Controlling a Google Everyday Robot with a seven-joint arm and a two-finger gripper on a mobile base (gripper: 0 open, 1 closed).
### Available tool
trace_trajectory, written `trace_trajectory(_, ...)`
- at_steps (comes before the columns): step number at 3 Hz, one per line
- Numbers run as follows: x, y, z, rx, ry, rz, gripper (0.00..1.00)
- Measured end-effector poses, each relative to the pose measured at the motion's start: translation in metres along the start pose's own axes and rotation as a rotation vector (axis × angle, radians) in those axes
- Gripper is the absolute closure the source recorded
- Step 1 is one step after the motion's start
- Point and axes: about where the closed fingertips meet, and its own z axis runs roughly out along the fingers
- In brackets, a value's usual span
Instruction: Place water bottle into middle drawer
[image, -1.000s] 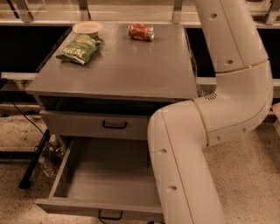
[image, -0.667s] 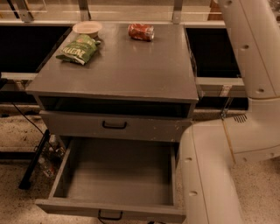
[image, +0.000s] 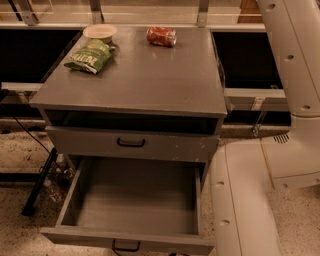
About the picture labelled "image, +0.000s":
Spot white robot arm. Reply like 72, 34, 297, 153
210, 0, 320, 256

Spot grey drawer cabinet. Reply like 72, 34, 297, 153
29, 25, 228, 188

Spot grey middle drawer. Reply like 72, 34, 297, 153
46, 126, 218, 162

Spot open grey bottom drawer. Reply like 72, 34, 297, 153
41, 157, 213, 255

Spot green chip bag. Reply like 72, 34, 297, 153
64, 39, 115, 74

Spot bottles on floor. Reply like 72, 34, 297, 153
43, 154, 75, 203

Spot beige paper bowl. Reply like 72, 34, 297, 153
83, 24, 117, 43

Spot black stand leg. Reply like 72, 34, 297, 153
22, 148, 57, 216

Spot clear acrylic bracket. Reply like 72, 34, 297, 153
252, 111, 267, 138

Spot black cable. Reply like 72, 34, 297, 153
0, 105, 64, 173

